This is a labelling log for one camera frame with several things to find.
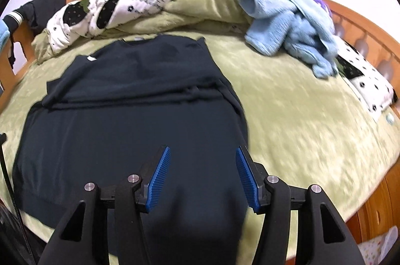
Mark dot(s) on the light blue fleece garment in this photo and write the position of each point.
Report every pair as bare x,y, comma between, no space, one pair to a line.
272,30

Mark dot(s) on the black sweatshirt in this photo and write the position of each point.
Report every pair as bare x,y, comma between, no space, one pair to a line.
125,127

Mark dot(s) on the wooden bed frame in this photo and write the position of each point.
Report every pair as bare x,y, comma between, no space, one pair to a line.
359,21

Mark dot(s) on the black jacket with striped cuff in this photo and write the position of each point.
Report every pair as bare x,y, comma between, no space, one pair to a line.
40,8

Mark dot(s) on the light blue fleece cloth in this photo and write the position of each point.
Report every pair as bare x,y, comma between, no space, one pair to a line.
3,33

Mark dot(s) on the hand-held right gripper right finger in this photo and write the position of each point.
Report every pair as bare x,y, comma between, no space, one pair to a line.
247,180

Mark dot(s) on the purple plush toy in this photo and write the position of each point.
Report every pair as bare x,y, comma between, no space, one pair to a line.
320,1

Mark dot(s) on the crumpled green fleece blanket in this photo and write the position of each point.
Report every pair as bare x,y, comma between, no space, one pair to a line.
203,8

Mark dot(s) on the white floral pillow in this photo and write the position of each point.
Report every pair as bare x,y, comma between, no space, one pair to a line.
372,87

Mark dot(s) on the floral printed cloth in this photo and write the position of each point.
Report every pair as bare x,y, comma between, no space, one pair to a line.
375,247

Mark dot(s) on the small teal round item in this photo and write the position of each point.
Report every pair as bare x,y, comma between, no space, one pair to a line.
390,119

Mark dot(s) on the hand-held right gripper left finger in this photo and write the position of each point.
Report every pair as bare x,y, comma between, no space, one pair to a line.
157,180

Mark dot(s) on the green fleece bed sheet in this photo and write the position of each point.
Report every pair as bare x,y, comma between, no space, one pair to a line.
297,127

